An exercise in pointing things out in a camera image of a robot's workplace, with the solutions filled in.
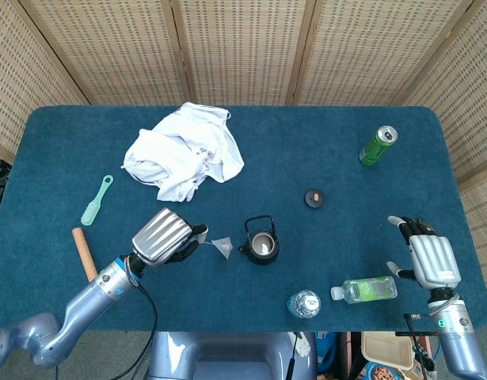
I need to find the blue-grey robot torso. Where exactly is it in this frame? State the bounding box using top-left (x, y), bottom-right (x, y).
top-left (147, 331), bottom-right (319, 380)

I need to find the woven folding screen wooden frame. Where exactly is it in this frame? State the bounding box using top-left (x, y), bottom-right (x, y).
top-left (0, 0), bottom-right (487, 274)

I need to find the blue plastic package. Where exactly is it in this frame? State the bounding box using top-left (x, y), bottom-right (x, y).
top-left (316, 331), bottom-right (339, 373)

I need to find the tea bag with green tag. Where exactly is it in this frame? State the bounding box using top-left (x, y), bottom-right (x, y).
top-left (199, 235), bottom-right (234, 260)

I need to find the wooden rolling pin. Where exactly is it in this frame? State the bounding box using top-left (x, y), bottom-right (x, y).
top-left (71, 227), bottom-right (99, 283)

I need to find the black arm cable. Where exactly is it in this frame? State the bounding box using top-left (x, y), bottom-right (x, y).
top-left (120, 283), bottom-right (159, 380)
top-left (403, 312), bottom-right (436, 380)

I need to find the beige takeout box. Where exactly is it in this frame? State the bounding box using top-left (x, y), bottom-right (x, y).
top-left (360, 331), bottom-right (415, 371)

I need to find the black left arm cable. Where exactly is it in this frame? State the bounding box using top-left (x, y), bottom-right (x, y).
top-left (120, 283), bottom-right (159, 380)

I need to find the cookie box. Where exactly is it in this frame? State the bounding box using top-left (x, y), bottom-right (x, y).
top-left (356, 360), bottom-right (428, 380)

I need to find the blue felt table mat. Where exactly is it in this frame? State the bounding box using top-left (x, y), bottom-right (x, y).
top-left (0, 104), bottom-right (487, 333)

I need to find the clear water bottle white cap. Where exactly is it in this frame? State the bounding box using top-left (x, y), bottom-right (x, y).
top-left (287, 289), bottom-right (321, 320)

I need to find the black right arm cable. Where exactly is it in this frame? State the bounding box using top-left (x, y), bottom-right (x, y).
top-left (403, 312), bottom-right (436, 380)

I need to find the green energy drink can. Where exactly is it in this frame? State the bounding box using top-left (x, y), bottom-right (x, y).
top-left (359, 125), bottom-right (399, 167)

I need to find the mint green hairbrush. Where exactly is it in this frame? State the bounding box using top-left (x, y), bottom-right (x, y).
top-left (80, 174), bottom-right (115, 227)

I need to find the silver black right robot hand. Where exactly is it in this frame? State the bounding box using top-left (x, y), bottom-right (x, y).
top-left (387, 215), bottom-right (462, 290)

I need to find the black cast iron teapot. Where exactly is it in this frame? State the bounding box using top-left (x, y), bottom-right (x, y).
top-left (238, 215), bottom-right (280, 266)

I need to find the crumpled white cloth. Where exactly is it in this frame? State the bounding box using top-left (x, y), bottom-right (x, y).
top-left (121, 101), bottom-right (245, 203)

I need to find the clear bottle green label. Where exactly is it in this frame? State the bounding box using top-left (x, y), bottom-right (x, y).
top-left (330, 275), bottom-right (398, 305)

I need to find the black teapot lid orange knob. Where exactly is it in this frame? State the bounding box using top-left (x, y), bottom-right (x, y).
top-left (304, 188), bottom-right (328, 208)

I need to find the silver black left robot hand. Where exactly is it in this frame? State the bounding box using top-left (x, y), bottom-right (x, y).
top-left (131, 207), bottom-right (209, 267)

